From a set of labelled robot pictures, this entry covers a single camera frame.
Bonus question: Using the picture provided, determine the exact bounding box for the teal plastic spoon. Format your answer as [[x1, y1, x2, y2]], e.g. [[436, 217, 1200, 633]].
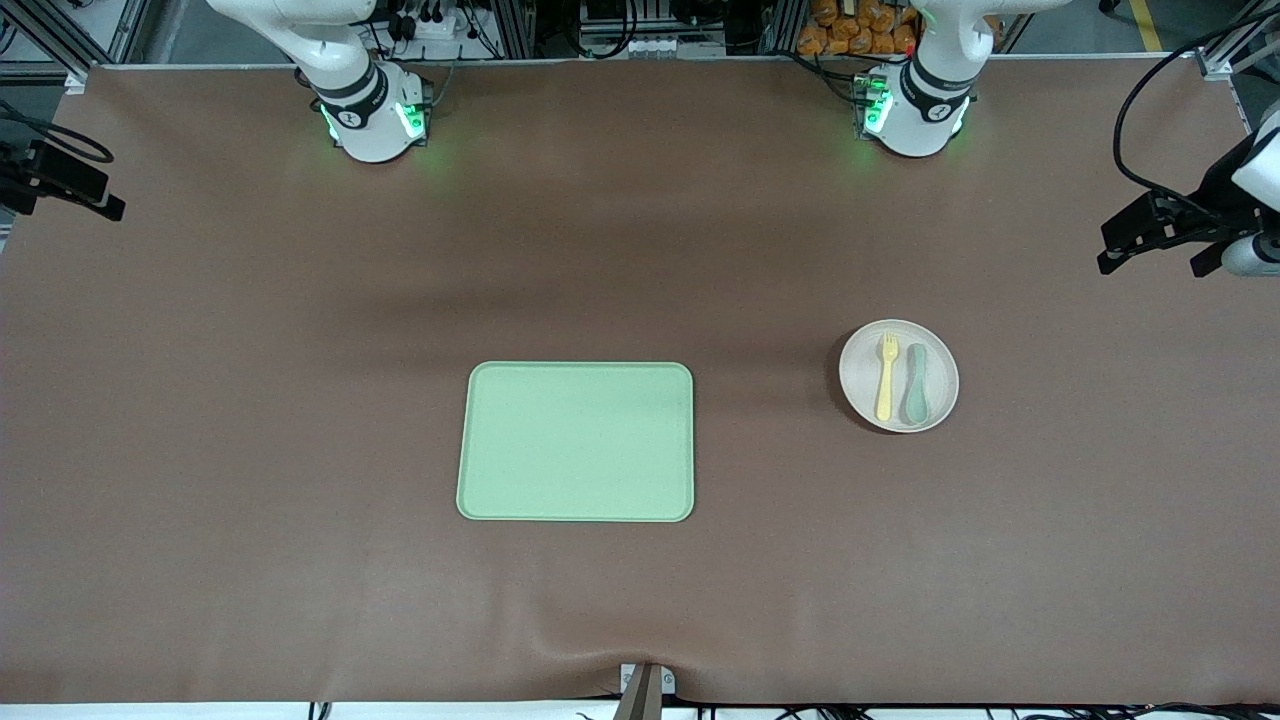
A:
[[903, 343, 930, 426]]

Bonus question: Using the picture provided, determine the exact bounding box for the yellow plastic fork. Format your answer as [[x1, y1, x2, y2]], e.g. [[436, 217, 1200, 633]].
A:
[[876, 333, 901, 423]]

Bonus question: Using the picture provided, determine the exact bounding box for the round beige plate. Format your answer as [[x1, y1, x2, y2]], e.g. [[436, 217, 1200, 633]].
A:
[[839, 319, 960, 434]]

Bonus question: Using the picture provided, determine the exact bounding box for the pile of orange packets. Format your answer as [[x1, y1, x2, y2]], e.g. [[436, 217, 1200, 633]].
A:
[[797, 0, 1001, 57]]

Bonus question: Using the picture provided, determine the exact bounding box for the white power strip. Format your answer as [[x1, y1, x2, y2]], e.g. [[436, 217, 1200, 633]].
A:
[[385, 0, 473, 43]]

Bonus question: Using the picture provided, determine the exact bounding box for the brown table mat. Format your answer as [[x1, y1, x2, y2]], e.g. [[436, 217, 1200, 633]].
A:
[[0, 55, 1280, 707]]

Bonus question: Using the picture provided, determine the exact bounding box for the light green rectangular tray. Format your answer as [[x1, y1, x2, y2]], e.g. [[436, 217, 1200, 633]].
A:
[[456, 361, 695, 523]]

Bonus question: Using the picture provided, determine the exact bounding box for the metal table clamp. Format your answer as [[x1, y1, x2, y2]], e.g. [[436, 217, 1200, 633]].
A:
[[612, 662, 678, 720]]

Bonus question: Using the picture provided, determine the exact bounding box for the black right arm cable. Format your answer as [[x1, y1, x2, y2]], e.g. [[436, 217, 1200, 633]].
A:
[[0, 100, 115, 167]]

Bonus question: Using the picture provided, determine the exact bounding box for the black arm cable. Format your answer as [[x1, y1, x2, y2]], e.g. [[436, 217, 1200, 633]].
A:
[[1113, 10, 1280, 216], [0, 100, 115, 167]]

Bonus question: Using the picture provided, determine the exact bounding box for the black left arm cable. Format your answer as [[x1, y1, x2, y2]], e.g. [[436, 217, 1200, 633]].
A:
[[1113, 10, 1280, 216]]

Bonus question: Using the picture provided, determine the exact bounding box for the aluminium frame corner post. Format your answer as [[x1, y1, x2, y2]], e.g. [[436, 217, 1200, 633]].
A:
[[1195, 0, 1280, 131]]

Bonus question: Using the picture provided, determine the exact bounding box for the aluminium frame with diagonal beam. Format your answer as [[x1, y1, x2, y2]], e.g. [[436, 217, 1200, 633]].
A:
[[0, 0, 151, 93]]

